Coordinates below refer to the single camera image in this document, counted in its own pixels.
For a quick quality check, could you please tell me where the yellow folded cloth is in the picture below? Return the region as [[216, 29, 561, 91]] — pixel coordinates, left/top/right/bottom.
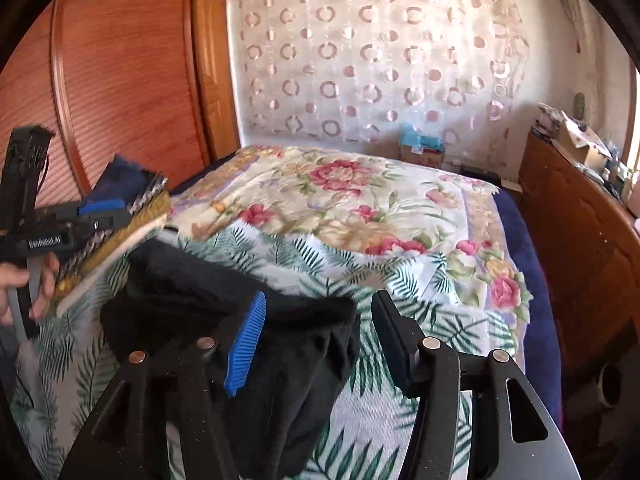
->
[[54, 191, 170, 300]]

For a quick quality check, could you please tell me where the person's left hand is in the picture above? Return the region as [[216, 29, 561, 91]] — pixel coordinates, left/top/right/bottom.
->
[[0, 251, 61, 328]]

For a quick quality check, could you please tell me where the navy bed sheet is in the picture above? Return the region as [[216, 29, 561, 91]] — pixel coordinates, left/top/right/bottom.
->
[[494, 190, 563, 429]]

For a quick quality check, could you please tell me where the black t-shirt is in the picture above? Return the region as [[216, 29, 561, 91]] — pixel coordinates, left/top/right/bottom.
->
[[100, 240, 360, 479]]

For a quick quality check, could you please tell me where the cardboard box with blue items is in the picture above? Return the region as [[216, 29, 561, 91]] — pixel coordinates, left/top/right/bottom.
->
[[399, 124, 445, 168]]

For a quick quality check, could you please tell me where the open cardboard box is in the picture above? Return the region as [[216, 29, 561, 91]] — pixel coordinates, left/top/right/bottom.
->
[[556, 113, 611, 171]]

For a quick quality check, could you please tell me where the wooden wardrobe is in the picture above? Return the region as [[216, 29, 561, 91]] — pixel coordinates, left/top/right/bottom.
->
[[1, 0, 240, 206]]

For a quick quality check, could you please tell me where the navy folded blanket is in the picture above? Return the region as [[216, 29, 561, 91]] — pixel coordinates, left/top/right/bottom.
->
[[87, 154, 150, 205]]

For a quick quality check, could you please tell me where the wooden sideboard cabinet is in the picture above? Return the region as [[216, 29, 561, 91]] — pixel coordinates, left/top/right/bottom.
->
[[518, 134, 639, 375]]

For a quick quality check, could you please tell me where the circle patterned folded cloth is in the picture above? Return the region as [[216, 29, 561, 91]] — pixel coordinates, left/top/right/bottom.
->
[[58, 170, 168, 276]]

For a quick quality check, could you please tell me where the circle pattern sheer curtain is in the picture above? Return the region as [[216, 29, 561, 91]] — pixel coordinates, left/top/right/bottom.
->
[[229, 0, 529, 152]]

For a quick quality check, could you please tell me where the palm leaf print blanket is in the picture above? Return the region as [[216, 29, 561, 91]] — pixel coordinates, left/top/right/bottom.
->
[[11, 222, 530, 479]]

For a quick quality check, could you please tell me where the floral quilt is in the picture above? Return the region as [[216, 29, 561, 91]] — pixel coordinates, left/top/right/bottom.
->
[[169, 145, 533, 327]]

